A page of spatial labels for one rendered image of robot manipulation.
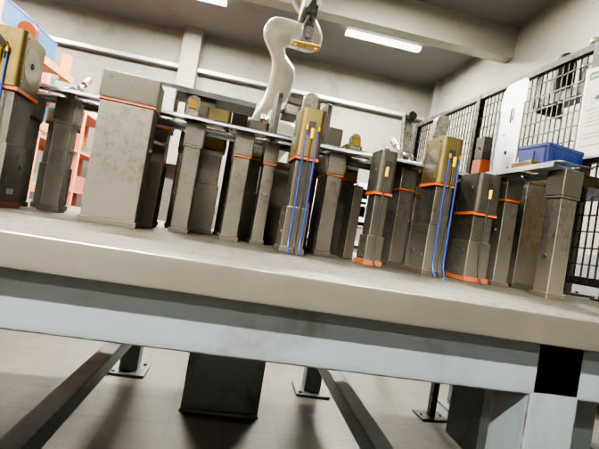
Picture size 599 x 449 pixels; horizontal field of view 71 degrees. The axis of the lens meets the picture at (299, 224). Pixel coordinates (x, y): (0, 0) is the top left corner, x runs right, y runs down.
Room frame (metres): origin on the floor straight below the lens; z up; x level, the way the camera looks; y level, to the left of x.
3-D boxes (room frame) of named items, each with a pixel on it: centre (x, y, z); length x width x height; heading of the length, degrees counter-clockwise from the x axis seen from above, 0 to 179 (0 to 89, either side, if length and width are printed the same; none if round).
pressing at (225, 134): (1.18, 0.13, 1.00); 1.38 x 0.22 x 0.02; 102
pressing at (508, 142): (1.33, -0.60, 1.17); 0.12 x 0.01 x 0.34; 12
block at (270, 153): (1.20, 0.12, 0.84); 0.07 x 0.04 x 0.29; 12
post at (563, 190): (0.95, -0.57, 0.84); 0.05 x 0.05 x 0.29; 12
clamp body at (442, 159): (1.06, -0.33, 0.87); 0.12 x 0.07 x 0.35; 12
